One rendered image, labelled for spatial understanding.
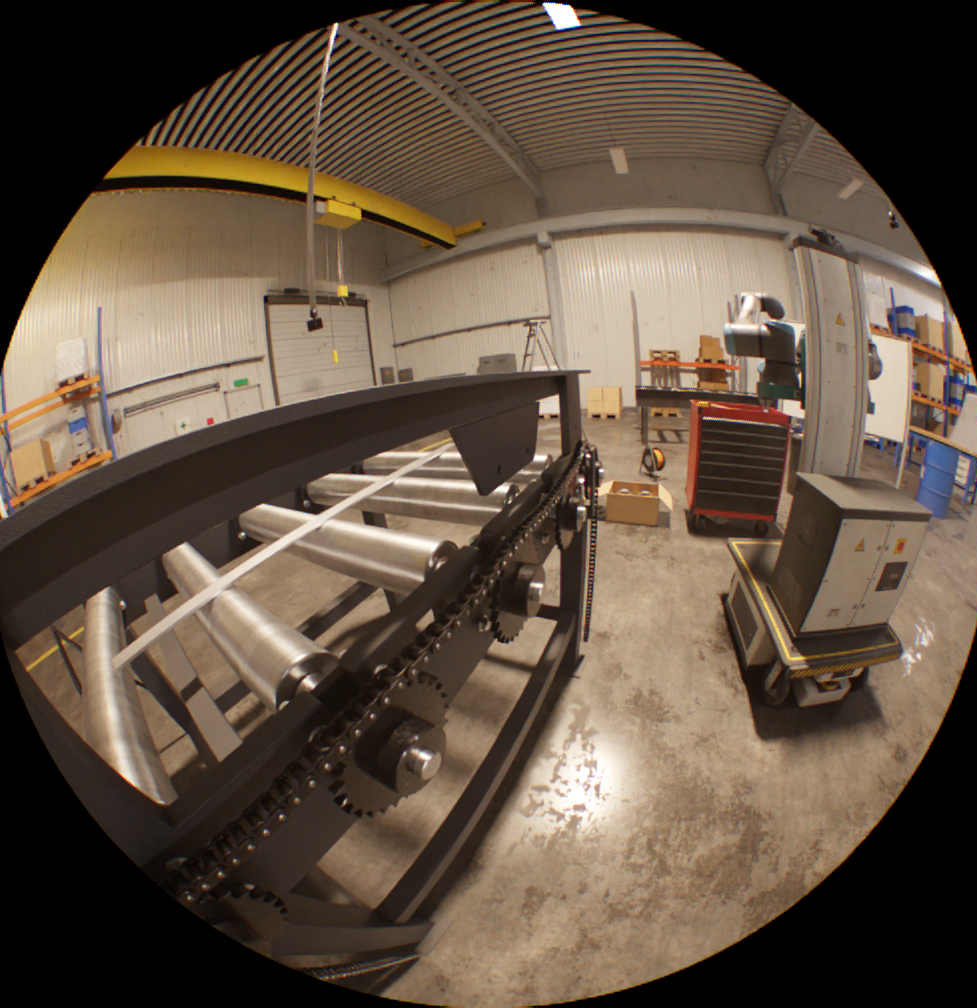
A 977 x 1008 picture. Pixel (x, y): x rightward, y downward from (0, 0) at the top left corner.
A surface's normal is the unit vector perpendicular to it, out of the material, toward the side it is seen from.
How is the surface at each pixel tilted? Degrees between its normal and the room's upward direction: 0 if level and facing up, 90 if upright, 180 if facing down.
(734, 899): 0
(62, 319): 90
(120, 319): 90
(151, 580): 90
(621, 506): 90
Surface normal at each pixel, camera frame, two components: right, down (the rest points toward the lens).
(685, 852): -0.10, -0.93
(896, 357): -0.78, 0.30
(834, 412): -0.34, 0.38
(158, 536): 0.89, 0.08
